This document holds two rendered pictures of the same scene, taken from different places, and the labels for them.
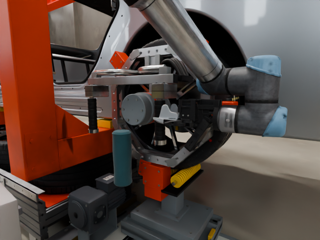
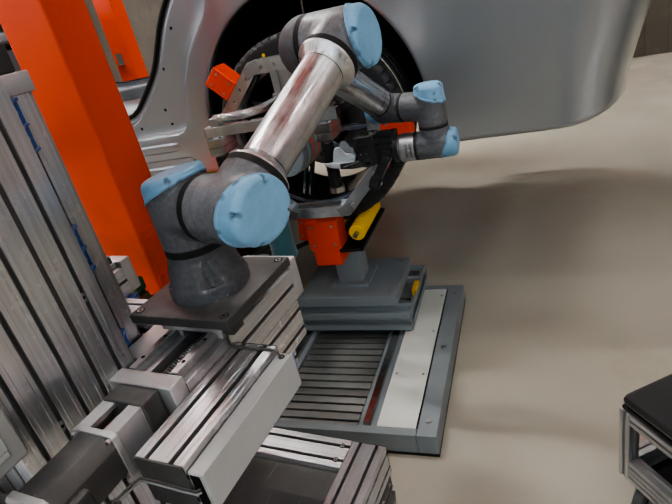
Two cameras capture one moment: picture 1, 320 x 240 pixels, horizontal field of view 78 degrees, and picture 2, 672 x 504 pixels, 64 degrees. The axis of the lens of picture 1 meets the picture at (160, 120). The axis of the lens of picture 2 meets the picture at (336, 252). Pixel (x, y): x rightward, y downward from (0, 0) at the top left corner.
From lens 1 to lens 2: 91 cm
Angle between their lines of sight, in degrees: 19
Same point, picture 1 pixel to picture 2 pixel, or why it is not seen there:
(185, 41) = (355, 93)
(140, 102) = not seen: hidden behind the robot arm
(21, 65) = (104, 137)
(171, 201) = (351, 264)
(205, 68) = (375, 106)
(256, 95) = (428, 124)
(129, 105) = not seen: hidden behind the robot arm
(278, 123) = (450, 144)
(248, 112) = (424, 139)
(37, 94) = (132, 171)
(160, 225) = (347, 297)
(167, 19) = not seen: hidden behind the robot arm
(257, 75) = (425, 105)
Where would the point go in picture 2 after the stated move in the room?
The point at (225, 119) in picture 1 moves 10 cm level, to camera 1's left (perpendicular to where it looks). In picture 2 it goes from (404, 150) to (368, 161)
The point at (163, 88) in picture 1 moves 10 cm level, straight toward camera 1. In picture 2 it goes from (329, 128) to (338, 135)
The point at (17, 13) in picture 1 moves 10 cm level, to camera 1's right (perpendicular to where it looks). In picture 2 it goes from (74, 62) to (112, 53)
